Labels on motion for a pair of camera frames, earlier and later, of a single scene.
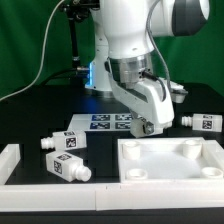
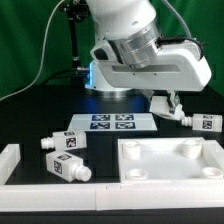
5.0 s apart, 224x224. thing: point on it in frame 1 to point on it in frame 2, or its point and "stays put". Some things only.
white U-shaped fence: x=33 y=197 stays put
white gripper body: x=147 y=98 to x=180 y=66
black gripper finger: x=148 y=128 to x=148 y=93
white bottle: x=203 y=122 stays put
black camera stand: x=78 y=10 stays put
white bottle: x=65 y=140 stays put
